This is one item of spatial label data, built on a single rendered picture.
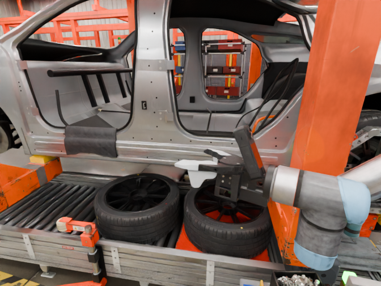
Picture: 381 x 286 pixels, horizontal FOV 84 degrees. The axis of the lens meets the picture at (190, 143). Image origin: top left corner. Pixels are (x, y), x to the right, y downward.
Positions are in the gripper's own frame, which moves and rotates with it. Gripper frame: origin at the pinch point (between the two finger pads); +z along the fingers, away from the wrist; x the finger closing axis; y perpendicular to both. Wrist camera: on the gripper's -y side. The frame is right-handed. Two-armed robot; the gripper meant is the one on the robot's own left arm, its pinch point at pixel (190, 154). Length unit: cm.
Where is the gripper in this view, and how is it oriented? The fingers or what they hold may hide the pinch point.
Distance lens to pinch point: 53.2
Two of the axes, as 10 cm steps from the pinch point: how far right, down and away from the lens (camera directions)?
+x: 4.9, -1.6, 8.6
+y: -0.7, 9.7, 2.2
